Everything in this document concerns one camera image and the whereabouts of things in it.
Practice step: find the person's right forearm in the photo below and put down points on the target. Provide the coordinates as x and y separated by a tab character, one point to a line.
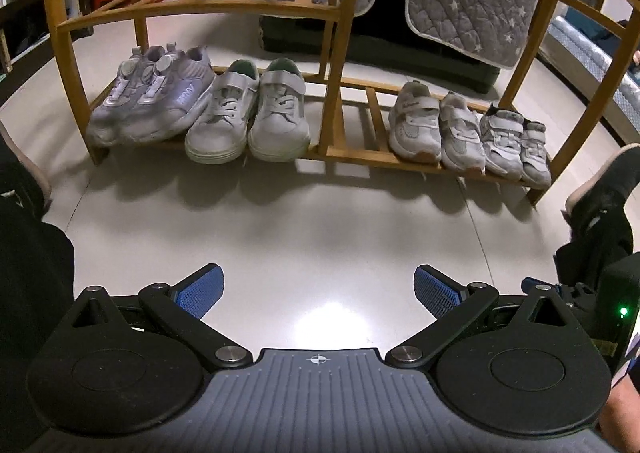
622	413

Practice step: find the person's black trouser leg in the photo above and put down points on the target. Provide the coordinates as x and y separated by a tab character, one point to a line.
600	245
30	283

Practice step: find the lavender dial sneaker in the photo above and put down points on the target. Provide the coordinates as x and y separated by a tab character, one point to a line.
170	108
107	118

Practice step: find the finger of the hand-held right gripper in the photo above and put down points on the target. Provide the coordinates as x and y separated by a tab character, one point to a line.
530	284

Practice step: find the white beige velcro sneaker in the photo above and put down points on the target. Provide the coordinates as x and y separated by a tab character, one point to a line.
462	143
415	133

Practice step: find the black slipper tan sole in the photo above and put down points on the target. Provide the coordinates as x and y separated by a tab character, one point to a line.
615	183
17	173

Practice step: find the white grey velcro sneaker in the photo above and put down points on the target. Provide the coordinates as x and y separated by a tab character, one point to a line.
535	158
502	148

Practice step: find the white sneaker green lining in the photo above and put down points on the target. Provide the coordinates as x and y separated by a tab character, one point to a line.
280	128
220	133

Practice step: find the wooden shoe rack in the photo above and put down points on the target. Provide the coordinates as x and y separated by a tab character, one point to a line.
340	58

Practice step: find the dark wooden cabinet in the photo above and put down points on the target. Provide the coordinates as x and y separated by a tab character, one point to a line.
25	33

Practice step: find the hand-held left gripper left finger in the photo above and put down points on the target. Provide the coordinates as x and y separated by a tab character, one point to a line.
202	290

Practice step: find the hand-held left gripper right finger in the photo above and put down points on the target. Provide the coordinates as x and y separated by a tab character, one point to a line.
437	293

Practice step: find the blue white mattress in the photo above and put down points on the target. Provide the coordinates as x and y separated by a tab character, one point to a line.
590	58

